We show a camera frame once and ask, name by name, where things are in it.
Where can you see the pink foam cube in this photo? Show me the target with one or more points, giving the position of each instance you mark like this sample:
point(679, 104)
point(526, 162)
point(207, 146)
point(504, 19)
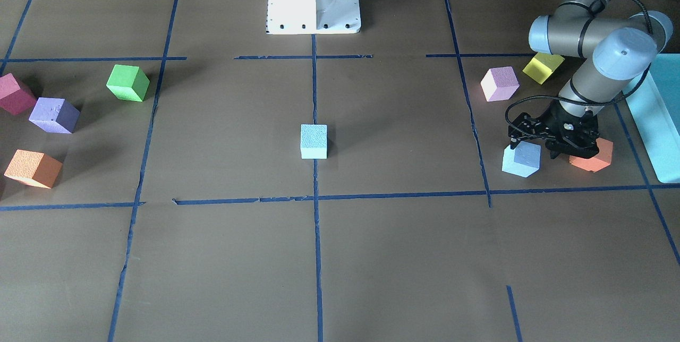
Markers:
point(499, 83)

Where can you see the green foam cube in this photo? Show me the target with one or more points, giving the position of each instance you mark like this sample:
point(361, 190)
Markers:
point(128, 83)

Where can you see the magenta foam cube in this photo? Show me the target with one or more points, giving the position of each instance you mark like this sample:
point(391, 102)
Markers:
point(16, 97)

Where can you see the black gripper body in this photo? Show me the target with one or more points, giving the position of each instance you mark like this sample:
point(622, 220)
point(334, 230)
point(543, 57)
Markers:
point(551, 121)

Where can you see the yellow foam cube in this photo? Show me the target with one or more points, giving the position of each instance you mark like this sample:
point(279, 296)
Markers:
point(542, 66)

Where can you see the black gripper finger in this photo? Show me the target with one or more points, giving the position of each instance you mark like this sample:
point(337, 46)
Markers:
point(556, 148)
point(523, 128)

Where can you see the light blue foam cube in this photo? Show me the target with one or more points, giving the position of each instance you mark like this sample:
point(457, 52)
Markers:
point(523, 160)
point(314, 141)

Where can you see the purple foam cube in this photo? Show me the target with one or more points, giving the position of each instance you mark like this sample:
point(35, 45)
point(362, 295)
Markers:
point(54, 115)

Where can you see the teal foam box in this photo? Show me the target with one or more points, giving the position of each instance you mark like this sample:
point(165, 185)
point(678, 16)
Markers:
point(655, 109)

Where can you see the orange foam cube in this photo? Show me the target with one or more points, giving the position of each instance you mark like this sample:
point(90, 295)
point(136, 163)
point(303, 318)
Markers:
point(33, 169)
point(603, 158)

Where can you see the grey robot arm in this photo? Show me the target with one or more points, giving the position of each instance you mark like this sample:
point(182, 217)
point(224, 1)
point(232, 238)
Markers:
point(614, 51)

